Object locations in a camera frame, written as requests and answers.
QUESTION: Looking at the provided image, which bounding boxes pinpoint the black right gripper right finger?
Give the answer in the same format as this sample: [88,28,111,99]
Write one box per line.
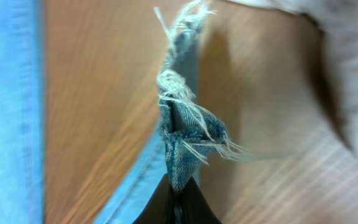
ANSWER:
[177,177,221,224]

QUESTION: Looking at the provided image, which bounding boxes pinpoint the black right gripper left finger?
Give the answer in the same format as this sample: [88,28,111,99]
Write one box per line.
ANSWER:
[133,174,176,224]

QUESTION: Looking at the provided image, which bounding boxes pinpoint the light blue denim jeans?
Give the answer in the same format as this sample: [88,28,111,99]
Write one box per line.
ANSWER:
[0,0,241,223]

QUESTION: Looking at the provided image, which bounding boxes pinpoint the beige folded trousers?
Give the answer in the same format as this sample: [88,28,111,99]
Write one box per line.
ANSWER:
[238,0,358,158]

